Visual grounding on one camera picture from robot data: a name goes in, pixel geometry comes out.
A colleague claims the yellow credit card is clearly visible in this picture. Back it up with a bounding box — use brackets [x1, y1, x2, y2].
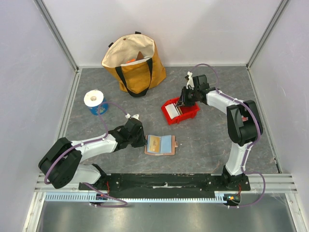
[147, 135, 161, 154]

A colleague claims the tan leather card holder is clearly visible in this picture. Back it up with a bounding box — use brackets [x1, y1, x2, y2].
[144, 135, 178, 156]

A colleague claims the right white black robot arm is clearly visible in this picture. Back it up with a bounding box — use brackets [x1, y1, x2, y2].
[176, 72, 263, 190]

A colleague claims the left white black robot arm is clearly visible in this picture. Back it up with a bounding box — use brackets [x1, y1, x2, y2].
[38, 117, 147, 190]

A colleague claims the white card stack in bin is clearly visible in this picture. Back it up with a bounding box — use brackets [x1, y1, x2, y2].
[165, 103, 179, 119]

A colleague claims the brown card in bin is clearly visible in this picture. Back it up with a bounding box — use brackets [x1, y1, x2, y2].
[176, 106, 183, 115]

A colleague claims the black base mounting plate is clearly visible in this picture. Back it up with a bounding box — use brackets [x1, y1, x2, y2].
[92, 174, 251, 199]

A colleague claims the red rectangular box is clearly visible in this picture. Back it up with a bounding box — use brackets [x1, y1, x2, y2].
[242, 116, 248, 122]

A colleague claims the yellow canvas tote bag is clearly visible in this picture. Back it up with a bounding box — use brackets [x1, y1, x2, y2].
[101, 31, 167, 98]

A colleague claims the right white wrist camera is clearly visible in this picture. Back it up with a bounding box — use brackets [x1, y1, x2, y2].
[185, 71, 195, 89]

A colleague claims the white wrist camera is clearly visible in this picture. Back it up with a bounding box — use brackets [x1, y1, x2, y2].
[125, 114, 140, 121]
[185, 71, 195, 89]

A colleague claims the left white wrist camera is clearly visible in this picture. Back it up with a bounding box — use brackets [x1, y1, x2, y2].
[125, 114, 140, 121]

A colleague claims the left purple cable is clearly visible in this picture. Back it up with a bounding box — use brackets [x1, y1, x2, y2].
[43, 101, 130, 208]

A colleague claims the purple cable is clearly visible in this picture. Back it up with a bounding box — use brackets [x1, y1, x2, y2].
[189, 63, 266, 209]
[43, 101, 130, 208]

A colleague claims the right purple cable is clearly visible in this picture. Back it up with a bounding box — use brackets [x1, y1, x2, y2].
[189, 63, 266, 209]

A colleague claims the slotted cable duct rail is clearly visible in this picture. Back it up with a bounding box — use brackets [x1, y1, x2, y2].
[44, 191, 229, 203]

